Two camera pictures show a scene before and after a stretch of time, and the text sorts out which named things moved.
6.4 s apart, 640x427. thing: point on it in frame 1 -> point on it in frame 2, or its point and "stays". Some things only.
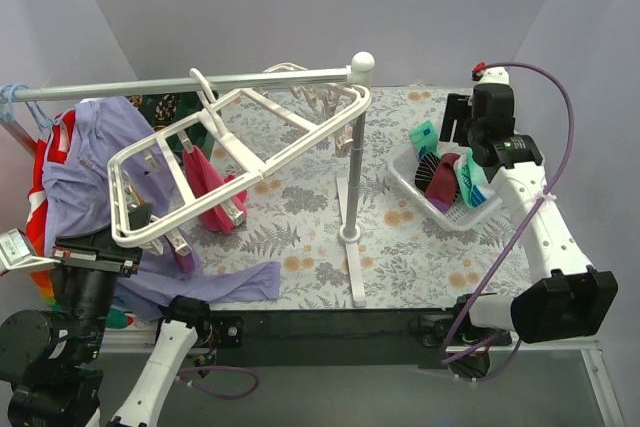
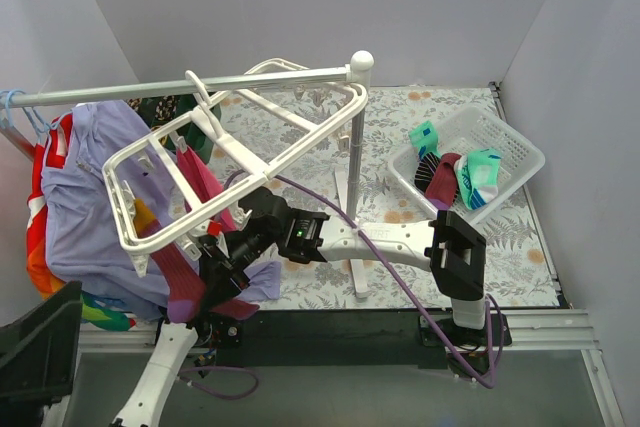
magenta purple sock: [442, 185] stays
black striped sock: [425, 170] stays
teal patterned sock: [425, 137] stays
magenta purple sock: [185, 262] -> [187, 297]
